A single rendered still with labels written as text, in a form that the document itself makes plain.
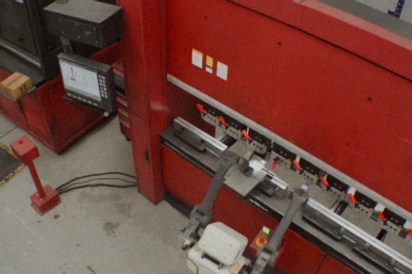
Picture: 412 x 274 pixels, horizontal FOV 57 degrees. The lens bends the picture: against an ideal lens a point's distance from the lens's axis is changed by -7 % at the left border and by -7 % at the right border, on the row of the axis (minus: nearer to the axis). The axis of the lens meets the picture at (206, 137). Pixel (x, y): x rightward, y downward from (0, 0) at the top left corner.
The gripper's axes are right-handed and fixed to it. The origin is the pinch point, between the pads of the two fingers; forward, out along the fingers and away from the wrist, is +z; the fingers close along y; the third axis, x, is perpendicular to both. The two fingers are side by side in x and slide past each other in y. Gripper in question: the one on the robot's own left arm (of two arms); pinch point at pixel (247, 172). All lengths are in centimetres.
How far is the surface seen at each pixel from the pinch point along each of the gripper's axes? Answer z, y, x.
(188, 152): 12, 52, 9
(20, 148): -21, 162, 89
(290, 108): -53, -17, -36
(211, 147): 12.3, 39.2, -3.8
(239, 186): -5.0, -2.9, 11.8
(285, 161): -17.6, -22.3, -16.5
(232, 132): -14.1, 21.1, -15.4
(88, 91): -49, 114, 21
